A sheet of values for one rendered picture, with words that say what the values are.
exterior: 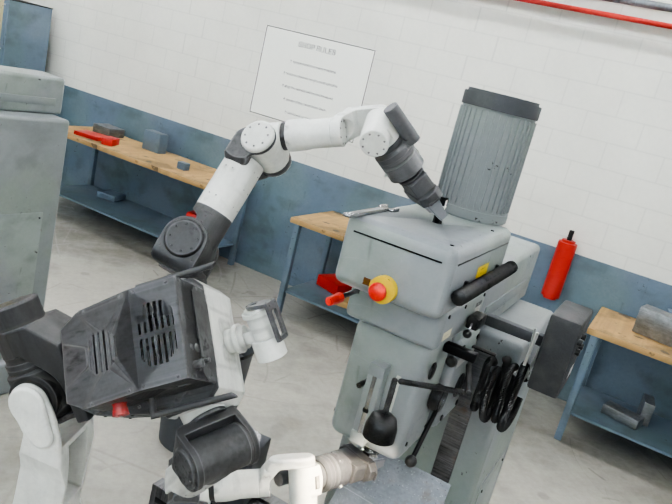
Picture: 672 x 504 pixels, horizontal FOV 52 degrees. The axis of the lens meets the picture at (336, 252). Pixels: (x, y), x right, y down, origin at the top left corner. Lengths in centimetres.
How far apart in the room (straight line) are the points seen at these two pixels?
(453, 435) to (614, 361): 391
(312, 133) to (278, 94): 531
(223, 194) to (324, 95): 509
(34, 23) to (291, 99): 327
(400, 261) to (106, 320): 60
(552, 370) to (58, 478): 119
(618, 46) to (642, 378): 258
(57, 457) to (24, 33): 728
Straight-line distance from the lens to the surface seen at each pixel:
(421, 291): 143
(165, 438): 397
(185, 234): 146
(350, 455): 181
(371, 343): 166
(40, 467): 168
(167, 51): 771
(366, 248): 147
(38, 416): 160
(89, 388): 142
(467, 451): 217
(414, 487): 225
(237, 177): 153
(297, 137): 153
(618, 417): 550
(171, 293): 132
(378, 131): 145
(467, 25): 611
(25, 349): 157
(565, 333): 181
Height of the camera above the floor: 219
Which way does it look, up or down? 15 degrees down
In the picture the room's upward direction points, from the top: 14 degrees clockwise
